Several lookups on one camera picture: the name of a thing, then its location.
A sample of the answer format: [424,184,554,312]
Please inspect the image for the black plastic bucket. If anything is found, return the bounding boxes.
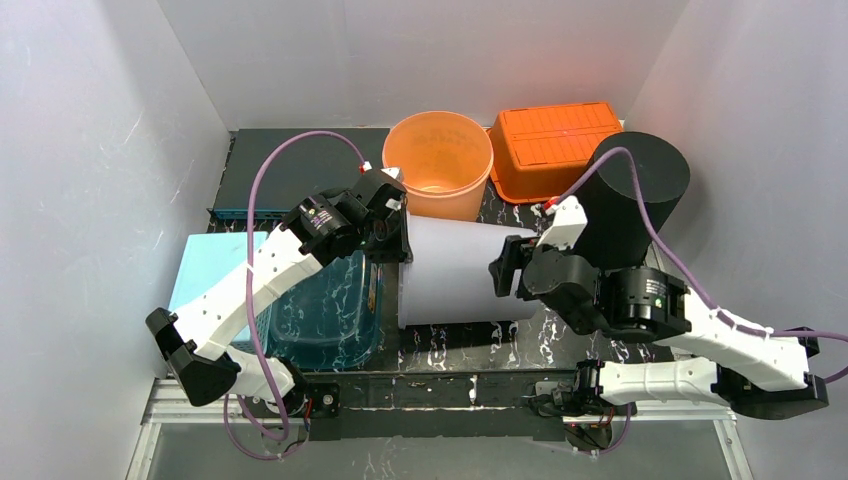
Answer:
[568,132,691,270]

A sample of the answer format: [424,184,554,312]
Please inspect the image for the orange plastic tray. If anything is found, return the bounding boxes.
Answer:
[488,102,623,204]

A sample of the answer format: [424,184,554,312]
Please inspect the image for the dark teal transparent container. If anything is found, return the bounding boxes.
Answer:
[265,251,383,371]

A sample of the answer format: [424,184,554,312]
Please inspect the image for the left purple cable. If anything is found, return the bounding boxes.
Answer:
[221,130,369,463]

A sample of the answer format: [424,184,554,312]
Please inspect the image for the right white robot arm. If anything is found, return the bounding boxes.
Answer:
[488,235,829,420]

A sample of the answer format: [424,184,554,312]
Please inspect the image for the light blue perforated basket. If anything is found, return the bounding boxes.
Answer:
[167,232,272,353]

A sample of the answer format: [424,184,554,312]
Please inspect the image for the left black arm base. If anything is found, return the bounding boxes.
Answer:
[239,370,340,460]

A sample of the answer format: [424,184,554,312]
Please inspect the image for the dark blue network switch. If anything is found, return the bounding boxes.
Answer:
[209,128,389,222]

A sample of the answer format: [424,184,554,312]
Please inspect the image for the grey lavender plastic bucket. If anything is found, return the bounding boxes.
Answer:
[398,215,541,329]

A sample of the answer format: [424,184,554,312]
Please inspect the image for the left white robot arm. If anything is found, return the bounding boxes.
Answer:
[145,167,411,407]

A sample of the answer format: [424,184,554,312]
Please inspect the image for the aluminium frame rail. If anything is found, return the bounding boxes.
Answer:
[122,122,757,480]

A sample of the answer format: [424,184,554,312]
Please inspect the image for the tan bucket with black liner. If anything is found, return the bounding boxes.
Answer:
[382,111,494,221]

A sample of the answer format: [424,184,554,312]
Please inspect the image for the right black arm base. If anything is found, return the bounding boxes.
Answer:
[524,360,638,456]

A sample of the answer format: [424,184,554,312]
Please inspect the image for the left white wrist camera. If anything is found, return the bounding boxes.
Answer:
[359,161,404,182]

